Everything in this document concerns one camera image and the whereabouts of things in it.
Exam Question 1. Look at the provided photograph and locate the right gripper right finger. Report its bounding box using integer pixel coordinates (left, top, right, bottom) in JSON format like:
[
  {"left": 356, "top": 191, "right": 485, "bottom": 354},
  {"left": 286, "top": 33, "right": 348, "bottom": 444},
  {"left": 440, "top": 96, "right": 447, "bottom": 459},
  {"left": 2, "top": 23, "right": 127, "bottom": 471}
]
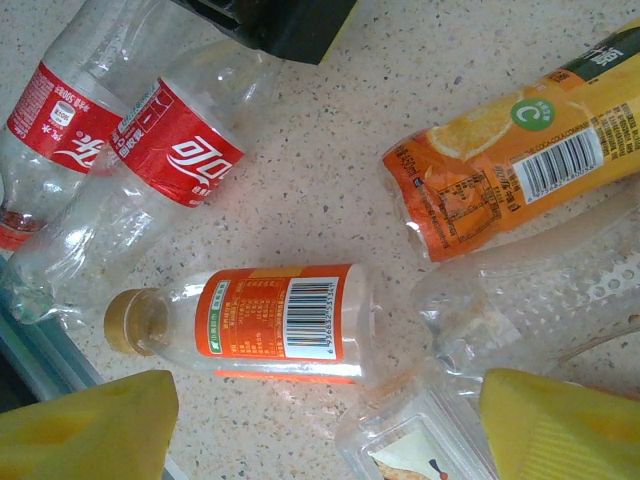
[{"left": 479, "top": 368, "right": 640, "bottom": 480}]

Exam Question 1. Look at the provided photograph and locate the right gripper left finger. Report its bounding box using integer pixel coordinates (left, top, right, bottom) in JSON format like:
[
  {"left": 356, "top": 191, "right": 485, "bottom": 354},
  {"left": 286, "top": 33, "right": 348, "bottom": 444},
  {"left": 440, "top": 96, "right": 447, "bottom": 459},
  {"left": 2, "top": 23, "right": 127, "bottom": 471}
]
[{"left": 0, "top": 369, "right": 180, "bottom": 480}]

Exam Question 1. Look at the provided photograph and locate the clear cola bottle red label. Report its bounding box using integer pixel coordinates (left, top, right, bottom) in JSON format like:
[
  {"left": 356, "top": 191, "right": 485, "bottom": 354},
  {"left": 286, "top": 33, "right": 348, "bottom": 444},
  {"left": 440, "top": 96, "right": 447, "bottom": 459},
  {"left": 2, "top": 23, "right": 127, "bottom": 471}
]
[
  {"left": 0, "top": 0, "right": 174, "bottom": 254},
  {"left": 0, "top": 37, "right": 279, "bottom": 331},
  {"left": 409, "top": 192, "right": 640, "bottom": 396}
]

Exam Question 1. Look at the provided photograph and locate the green-capped bottle white label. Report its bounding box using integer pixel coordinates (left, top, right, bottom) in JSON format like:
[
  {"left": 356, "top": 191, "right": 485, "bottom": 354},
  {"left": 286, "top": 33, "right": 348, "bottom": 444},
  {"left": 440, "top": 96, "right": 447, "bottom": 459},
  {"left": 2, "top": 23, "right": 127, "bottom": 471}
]
[{"left": 335, "top": 372, "right": 501, "bottom": 480}]

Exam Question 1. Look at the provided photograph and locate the gold-capped bottle orange label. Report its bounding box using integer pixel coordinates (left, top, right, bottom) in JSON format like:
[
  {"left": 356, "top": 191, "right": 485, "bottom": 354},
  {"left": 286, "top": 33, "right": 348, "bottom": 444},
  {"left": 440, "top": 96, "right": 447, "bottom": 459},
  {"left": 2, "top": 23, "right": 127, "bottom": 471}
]
[{"left": 103, "top": 263, "right": 386, "bottom": 386}]

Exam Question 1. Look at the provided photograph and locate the orange juice bottle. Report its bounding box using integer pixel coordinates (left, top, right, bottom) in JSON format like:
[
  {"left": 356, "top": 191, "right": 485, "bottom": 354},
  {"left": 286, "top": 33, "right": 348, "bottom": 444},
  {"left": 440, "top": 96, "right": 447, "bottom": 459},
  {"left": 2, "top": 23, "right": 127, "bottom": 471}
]
[{"left": 382, "top": 17, "right": 640, "bottom": 264}]

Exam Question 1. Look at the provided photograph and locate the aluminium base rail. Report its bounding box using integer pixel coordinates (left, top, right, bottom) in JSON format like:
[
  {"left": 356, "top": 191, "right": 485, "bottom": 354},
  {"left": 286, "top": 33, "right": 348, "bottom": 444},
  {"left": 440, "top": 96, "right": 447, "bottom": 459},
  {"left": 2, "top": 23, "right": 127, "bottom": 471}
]
[{"left": 0, "top": 249, "right": 101, "bottom": 416}]

